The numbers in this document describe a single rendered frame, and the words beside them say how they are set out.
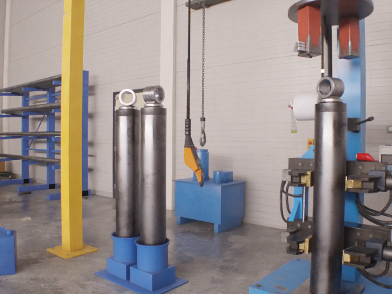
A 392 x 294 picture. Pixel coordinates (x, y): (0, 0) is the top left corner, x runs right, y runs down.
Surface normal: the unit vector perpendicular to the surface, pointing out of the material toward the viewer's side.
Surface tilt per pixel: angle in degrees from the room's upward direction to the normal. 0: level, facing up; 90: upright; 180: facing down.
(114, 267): 90
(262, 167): 90
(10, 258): 90
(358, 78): 90
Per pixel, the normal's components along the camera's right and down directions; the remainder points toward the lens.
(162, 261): 0.73, 0.02
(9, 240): 0.39, 0.02
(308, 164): -0.63, 0.00
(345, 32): -0.90, 0.00
